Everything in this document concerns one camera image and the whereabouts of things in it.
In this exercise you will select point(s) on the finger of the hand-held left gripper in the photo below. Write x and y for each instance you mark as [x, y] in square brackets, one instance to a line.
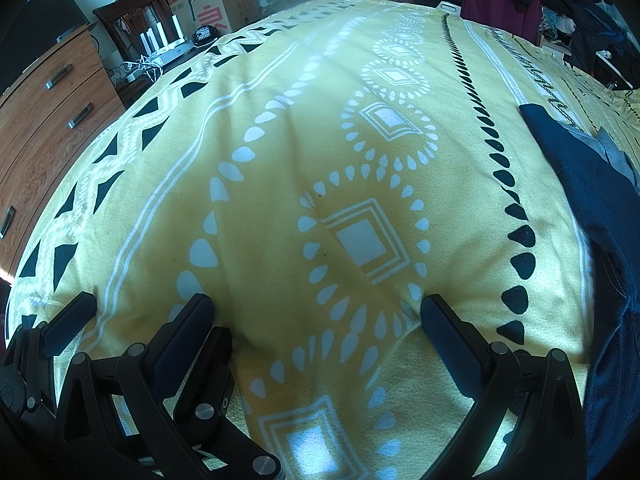
[70, 321]
[220, 360]

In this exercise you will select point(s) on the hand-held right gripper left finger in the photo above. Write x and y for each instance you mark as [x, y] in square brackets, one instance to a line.
[184, 332]

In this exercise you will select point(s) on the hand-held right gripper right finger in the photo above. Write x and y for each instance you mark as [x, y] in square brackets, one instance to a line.
[450, 342]

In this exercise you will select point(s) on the navy and grey small garment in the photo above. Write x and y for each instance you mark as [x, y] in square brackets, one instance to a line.
[590, 185]

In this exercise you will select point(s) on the dark clothes pile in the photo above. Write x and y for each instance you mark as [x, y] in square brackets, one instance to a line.
[590, 15]

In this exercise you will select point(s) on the wooden dresser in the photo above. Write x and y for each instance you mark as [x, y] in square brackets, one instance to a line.
[45, 125]

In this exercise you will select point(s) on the yellow patterned blanket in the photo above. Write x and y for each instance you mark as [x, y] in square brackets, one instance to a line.
[300, 160]

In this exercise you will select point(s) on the white router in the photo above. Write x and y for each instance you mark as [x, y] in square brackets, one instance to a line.
[170, 50]

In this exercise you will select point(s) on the small black dotted gadget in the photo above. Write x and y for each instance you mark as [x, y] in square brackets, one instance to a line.
[202, 35]

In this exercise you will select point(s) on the black flat screen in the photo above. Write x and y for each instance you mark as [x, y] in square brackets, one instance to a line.
[40, 22]

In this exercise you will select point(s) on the dark wooden chair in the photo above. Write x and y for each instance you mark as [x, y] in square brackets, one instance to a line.
[131, 12]

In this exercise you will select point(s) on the red printed cardboard box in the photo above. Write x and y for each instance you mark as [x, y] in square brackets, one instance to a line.
[210, 10]

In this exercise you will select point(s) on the plain cardboard box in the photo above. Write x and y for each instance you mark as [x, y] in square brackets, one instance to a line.
[245, 0]

